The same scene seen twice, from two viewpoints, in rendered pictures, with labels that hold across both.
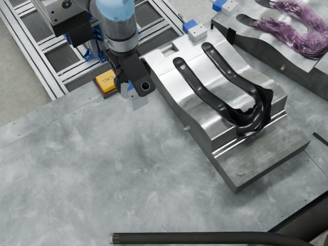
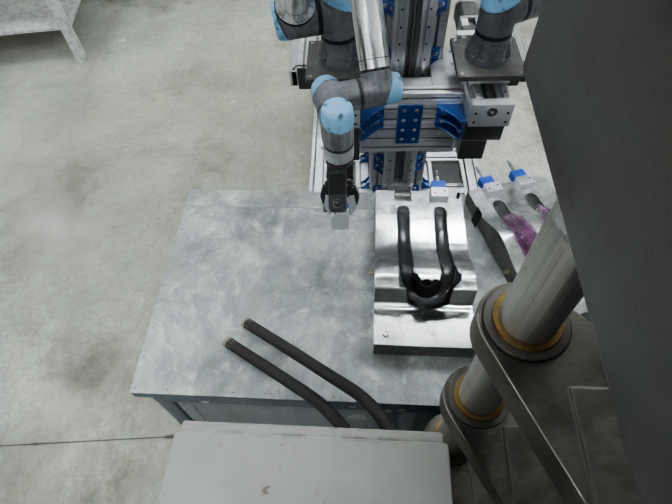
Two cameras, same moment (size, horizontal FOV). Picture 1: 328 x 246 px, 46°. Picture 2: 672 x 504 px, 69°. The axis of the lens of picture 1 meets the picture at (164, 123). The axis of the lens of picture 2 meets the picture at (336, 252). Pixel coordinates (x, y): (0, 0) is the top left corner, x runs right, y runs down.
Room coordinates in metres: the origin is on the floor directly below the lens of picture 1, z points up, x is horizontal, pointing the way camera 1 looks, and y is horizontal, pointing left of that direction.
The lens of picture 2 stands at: (-0.15, -0.40, 2.02)
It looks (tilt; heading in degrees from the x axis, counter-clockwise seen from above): 55 degrees down; 33
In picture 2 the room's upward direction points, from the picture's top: 3 degrees counter-clockwise
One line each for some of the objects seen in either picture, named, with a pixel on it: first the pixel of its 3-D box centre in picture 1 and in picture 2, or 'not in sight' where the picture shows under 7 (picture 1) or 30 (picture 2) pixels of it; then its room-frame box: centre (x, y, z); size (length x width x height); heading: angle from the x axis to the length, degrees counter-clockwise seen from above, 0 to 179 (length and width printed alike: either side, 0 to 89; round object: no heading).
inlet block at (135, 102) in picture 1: (129, 86); (341, 206); (0.63, 0.09, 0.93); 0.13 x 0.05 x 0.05; 28
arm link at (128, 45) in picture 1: (120, 36); (337, 150); (0.61, 0.08, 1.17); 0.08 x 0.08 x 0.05
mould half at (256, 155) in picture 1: (222, 97); (421, 262); (0.61, -0.18, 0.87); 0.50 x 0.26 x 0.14; 28
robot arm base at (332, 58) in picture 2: not in sight; (339, 45); (1.11, 0.38, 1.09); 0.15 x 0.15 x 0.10
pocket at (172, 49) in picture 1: (169, 52); (402, 200); (0.78, -0.03, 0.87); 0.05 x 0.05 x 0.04; 28
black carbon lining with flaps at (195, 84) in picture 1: (223, 83); (426, 248); (0.62, -0.18, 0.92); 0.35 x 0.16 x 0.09; 28
